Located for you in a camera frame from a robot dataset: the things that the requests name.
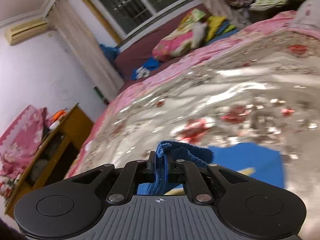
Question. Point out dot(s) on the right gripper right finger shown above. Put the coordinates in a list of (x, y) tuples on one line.
[(195, 180)]

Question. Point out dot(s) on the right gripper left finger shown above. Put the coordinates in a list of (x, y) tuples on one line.
[(130, 177)]

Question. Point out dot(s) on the yellow green folded clothes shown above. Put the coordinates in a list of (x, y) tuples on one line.
[(216, 26)]

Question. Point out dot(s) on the wooden bedside cabinet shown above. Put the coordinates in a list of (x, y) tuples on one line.
[(54, 156)]

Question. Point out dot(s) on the blue white crumpled cloth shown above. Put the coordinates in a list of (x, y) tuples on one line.
[(147, 67)]

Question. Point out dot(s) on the beige curtain left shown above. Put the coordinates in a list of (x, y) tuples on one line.
[(86, 48)]

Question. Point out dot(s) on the silver floral bedspread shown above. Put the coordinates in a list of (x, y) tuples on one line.
[(301, 171)]

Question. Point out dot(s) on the pink floral blanket pile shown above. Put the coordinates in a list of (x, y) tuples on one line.
[(19, 144)]

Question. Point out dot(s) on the pink floral pillow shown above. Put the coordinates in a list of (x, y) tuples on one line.
[(188, 35)]

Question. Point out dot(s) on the window with metal bars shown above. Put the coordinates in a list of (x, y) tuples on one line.
[(125, 19)]

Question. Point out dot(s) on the pink floral quilt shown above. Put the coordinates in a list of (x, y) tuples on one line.
[(200, 55)]

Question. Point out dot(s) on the pale green folded towels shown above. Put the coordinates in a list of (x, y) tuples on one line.
[(262, 5)]

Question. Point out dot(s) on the white spotted pillow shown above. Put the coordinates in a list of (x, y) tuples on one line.
[(307, 16)]

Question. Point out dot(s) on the wall air conditioner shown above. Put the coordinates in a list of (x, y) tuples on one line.
[(25, 31)]

